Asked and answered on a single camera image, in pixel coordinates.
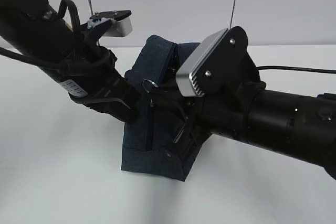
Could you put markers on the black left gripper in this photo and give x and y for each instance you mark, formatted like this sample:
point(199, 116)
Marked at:
point(108, 91)

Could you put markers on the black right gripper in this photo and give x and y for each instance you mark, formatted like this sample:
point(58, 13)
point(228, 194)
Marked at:
point(193, 134)

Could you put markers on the navy blue lunch bag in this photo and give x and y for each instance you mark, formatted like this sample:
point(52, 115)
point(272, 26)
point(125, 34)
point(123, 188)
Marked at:
point(145, 140)

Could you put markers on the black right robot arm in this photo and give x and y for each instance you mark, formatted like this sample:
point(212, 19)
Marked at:
point(293, 125)

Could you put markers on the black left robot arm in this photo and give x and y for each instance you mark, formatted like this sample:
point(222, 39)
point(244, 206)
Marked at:
point(67, 50)

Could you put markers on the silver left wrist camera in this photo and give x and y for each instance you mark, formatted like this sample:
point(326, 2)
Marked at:
point(117, 22)

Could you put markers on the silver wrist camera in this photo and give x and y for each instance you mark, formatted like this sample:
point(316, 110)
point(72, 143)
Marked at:
point(212, 64)
point(117, 22)

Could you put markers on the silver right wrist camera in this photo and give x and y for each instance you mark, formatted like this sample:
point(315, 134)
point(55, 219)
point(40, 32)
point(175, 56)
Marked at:
point(212, 64)

